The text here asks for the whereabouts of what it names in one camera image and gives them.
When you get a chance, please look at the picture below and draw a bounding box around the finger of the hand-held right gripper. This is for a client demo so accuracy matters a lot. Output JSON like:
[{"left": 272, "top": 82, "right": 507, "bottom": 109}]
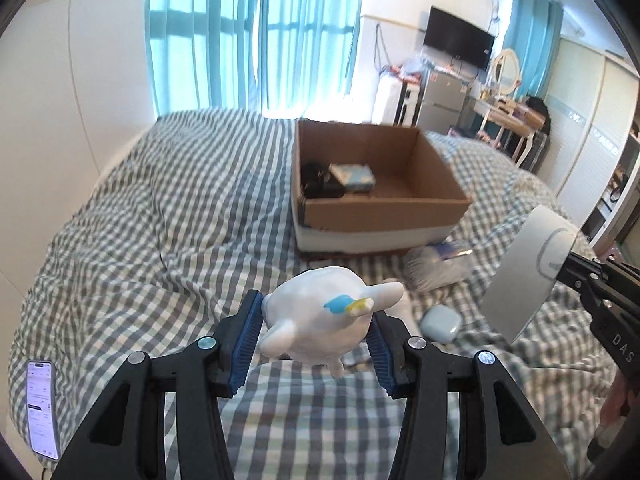
[
  {"left": 572, "top": 277, "right": 623, "bottom": 313},
  {"left": 567, "top": 251, "right": 640, "bottom": 286}
]

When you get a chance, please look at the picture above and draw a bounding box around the person's right hand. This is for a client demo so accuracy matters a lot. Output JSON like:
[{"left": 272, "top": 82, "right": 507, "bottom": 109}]
[{"left": 599, "top": 371, "right": 640, "bottom": 453}]

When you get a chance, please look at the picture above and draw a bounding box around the white dressing table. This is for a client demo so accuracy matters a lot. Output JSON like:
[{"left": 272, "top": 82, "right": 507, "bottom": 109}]
[{"left": 467, "top": 94, "right": 547, "bottom": 167}]

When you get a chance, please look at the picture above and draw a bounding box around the white plush toy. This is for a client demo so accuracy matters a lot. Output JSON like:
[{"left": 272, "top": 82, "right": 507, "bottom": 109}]
[{"left": 257, "top": 266, "right": 405, "bottom": 376}]

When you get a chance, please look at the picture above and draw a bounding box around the clear plastic package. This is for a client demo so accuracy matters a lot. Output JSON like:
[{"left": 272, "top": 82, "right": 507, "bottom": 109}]
[{"left": 403, "top": 241, "right": 475, "bottom": 292}]

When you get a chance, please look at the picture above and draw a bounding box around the light blue earbuds case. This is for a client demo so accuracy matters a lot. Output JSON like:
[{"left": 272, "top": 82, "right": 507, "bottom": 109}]
[{"left": 420, "top": 305, "right": 462, "bottom": 345}]

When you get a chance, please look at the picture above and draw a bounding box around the black wall television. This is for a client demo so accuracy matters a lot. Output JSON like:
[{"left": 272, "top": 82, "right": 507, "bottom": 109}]
[{"left": 423, "top": 6, "right": 496, "bottom": 70}]

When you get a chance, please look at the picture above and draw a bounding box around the white wardrobe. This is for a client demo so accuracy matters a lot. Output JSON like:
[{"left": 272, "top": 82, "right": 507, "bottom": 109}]
[{"left": 544, "top": 35, "right": 640, "bottom": 233}]

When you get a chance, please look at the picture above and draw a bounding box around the smartphone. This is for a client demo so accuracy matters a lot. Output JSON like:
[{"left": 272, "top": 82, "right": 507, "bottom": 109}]
[{"left": 26, "top": 358, "right": 62, "bottom": 461}]

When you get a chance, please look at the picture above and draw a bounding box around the black cloth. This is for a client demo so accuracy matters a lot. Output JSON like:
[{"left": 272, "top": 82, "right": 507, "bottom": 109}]
[{"left": 525, "top": 96, "right": 552, "bottom": 135}]

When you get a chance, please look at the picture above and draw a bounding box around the white appliance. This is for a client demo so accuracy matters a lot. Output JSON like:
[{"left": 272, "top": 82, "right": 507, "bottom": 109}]
[{"left": 372, "top": 77, "right": 407, "bottom": 126}]

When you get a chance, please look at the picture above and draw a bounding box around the white oval mirror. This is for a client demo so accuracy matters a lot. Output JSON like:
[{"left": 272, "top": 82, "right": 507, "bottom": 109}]
[{"left": 488, "top": 48, "right": 521, "bottom": 97}]

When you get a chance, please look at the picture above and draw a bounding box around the blue window curtain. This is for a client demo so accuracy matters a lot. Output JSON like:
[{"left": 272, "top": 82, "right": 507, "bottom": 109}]
[{"left": 142, "top": 0, "right": 362, "bottom": 122}]

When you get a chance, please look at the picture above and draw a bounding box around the brown cardboard box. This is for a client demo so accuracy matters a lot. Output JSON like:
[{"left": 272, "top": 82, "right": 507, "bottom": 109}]
[{"left": 291, "top": 119, "right": 472, "bottom": 255}]

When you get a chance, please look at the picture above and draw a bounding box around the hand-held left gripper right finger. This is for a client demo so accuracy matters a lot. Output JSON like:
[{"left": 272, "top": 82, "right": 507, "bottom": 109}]
[{"left": 366, "top": 311, "right": 572, "bottom": 480}]

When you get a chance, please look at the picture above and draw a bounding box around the checked bed blanket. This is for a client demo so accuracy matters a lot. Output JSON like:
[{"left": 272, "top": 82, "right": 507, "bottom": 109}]
[{"left": 7, "top": 107, "right": 623, "bottom": 480}]

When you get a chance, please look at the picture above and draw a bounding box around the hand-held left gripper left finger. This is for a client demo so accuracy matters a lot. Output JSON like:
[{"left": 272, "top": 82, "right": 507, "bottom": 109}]
[{"left": 50, "top": 289, "right": 266, "bottom": 480}]

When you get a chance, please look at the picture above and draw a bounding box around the black pouch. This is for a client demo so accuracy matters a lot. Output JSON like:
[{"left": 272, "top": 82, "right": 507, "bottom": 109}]
[{"left": 301, "top": 161, "right": 347, "bottom": 200}]

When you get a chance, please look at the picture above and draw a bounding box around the grey blue packet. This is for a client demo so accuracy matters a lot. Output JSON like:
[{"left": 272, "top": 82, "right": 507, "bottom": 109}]
[{"left": 329, "top": 163, "right": 376, "bottom": 192}]

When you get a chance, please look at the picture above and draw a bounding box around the blue narrow curtain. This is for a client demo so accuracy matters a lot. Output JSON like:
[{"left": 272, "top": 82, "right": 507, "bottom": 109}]
[{"left": 501, "top": 0, "right": 564, "bottom": 97}]

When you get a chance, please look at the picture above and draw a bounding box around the silver small fridge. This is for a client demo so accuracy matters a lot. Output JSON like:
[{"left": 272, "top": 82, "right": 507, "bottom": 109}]
[{"left": 413, "top": 69, "right": 469, "bottom": 134}]

